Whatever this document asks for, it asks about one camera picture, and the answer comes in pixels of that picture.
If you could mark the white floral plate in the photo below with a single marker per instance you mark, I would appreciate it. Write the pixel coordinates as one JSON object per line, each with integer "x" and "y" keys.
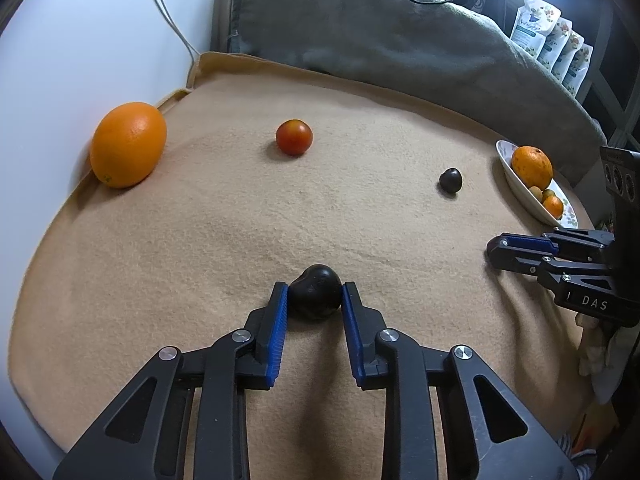
{"x": 569, "y": 219}

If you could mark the small red tomato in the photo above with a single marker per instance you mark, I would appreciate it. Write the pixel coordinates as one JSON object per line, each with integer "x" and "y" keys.
{"x": 294, "y": 137}

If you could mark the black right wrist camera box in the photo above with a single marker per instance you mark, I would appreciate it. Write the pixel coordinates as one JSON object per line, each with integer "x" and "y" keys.
{"x": 621, "y": 172}

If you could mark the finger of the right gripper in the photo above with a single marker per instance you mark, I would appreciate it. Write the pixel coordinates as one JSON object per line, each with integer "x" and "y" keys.
{"x": 577, "y": 244}
{"x": 523, "y": 254}

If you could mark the beige blanket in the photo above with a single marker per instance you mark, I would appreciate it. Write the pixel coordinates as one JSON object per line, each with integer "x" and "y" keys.
{"x": 183, "y": 257}

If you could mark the large orange on plate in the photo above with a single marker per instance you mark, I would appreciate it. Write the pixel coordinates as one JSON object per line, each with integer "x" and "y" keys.
{"x": 532, "y": 166}

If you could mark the orange by the wall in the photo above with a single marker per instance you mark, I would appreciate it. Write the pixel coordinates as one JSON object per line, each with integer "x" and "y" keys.
{"x": 127, "y": 144}

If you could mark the dark chestnut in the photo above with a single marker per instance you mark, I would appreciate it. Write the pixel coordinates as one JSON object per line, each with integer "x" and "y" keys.
{"x": 315, "y": 295}
{"x": 450, "y": 181}

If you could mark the gloved right hand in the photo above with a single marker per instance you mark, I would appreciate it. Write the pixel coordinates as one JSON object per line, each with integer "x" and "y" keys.
{"x": 603, "y": 358}

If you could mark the small orange mandarin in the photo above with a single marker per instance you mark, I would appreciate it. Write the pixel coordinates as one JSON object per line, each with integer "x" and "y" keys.
{"x": 554, "y": 206}

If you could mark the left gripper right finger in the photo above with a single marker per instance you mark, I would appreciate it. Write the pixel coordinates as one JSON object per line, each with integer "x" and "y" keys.
{"x": 445, "y": 403}

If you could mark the brown longan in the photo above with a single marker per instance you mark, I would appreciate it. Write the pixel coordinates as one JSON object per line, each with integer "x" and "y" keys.
{"x": 539, "y": 195}
{"x": 547, "y": 193}

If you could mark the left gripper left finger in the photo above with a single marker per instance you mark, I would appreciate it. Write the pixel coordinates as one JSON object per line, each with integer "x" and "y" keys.
{"x": 143, "y": 432}

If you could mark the grey blanket cushion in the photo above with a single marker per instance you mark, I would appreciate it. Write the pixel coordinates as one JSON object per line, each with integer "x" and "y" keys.
{"x": 436, "y": 51}

